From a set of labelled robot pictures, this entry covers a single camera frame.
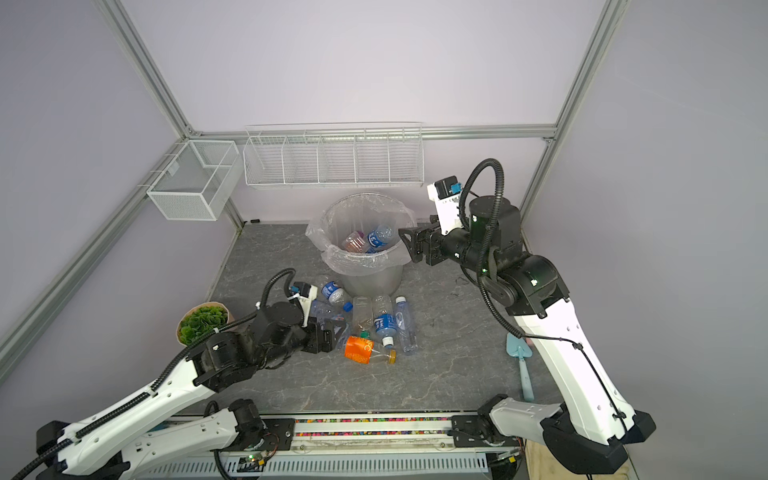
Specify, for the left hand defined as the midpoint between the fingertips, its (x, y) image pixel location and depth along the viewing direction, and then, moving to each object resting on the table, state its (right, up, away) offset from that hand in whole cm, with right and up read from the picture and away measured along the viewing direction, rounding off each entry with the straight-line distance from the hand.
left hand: (331, 329), depth 70 cm
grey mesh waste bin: (+11, +8, +22) cm, 25 cm away
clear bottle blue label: (+12, -2, +19) cm, 23 cm away
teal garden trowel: (+52, -10, +16) cm, 55 cm away
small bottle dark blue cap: (-4, +4, +24) cm, 25 cm away
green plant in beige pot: (-38, 0, +11) cm, 40 cm away
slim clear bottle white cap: (+17, -3, +24) cm, 30 cm away
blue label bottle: (+10, +23, +26) cm, 36 cm away
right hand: (+20, +23, -11) cm, 33 cm away
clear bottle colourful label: (-3, -2, +21) cm, 21 cm away
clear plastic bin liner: (-1, +30, +22) cm, 37 cm away
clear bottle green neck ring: (+5, -2, +24) cm, 25 cm away
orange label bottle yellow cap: (+5, -9, +13) cm, 16 cm away
